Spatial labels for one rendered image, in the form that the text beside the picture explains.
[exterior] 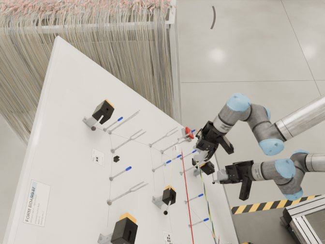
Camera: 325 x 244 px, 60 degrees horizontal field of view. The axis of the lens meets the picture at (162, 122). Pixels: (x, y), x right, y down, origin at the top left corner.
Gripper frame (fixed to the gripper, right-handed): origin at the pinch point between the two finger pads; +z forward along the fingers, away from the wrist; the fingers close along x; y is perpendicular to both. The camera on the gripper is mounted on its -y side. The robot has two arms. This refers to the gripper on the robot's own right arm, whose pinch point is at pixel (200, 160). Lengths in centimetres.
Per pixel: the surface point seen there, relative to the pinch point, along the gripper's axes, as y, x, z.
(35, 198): 54, 50, -17
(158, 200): 19.4, 30.0, -3.3
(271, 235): -103, -30, 73
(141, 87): 28, -70, 20
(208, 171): -5.4, 2.0, 2.9
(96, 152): 44, 27, -13
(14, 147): 114, -115, 171
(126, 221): 33, 50, -17
